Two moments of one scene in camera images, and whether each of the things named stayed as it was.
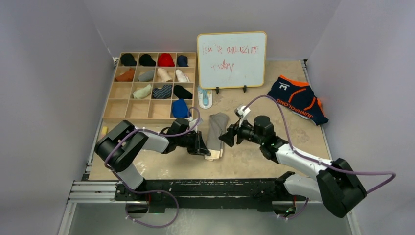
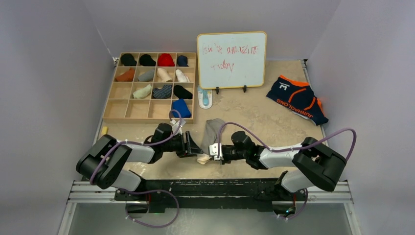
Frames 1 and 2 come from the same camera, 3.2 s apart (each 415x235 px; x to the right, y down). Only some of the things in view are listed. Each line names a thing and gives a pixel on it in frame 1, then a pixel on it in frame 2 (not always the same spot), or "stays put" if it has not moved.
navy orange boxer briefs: [299, 98] stays put
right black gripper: [228, 137] -> [224, 161]
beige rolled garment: [163, 76] stays put
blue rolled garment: [179, 108] stays put
